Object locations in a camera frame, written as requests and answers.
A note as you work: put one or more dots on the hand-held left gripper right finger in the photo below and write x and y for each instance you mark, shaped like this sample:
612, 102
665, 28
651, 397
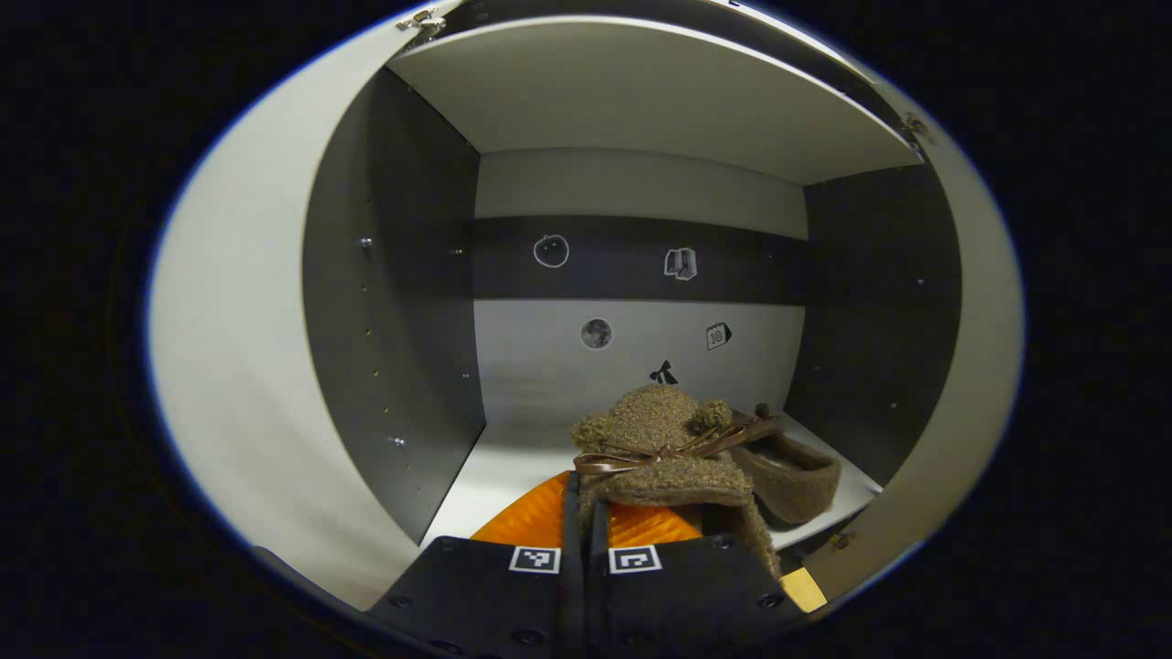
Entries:
678, 595

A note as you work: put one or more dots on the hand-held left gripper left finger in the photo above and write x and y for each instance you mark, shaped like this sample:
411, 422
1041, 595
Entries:
476, 595

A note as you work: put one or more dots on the brown fuzzy shoe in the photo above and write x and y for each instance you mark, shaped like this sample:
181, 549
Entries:
659, 421
797, 480

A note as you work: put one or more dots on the white shoe cabinet door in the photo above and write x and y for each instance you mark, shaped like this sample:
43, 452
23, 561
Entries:
971, 366
238, 366

